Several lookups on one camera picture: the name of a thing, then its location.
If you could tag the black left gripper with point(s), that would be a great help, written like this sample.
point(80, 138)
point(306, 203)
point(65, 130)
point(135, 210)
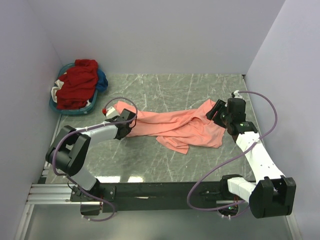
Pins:
point(129, 116)

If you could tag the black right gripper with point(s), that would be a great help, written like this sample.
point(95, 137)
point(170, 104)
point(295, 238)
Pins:
point(215, 112)

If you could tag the pink t shirt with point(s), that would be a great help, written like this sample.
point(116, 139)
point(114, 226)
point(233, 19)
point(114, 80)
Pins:
point(177, 130)

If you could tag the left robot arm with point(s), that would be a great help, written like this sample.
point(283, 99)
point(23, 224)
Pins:
point(69, 149)

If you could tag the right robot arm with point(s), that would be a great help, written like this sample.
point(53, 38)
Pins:
point(272, 194)

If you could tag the blue t shirt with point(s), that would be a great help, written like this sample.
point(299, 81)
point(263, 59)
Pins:
point(102, 83)

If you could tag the red t shirt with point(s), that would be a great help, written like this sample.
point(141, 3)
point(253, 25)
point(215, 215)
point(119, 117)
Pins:
point(79, 85)

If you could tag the teal laundry basket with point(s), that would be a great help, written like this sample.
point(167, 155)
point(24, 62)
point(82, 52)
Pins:
point(81, 111)

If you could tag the white t shirt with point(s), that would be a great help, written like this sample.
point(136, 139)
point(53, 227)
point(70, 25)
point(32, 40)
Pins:
point(58, 84)

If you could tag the black base beam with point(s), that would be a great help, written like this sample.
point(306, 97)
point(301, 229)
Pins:
point(152, 196)

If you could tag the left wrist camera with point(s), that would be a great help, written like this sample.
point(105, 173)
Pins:
point(110, 112)

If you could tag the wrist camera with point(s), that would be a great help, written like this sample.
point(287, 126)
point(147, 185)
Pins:
point(236, 94)
point(110, 112)

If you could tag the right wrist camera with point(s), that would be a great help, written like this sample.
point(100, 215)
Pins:
point(236, 94)

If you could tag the aluminium rail frame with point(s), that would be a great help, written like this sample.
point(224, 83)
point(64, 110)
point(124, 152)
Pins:
point(49, 194)

